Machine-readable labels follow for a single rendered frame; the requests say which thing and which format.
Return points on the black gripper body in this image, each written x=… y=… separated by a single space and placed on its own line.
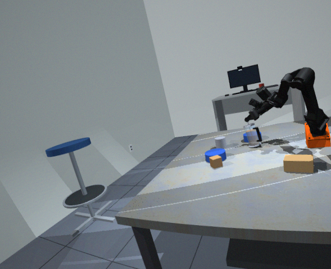
x=261 y=110

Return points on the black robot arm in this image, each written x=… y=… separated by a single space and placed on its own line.
x=302 y=79

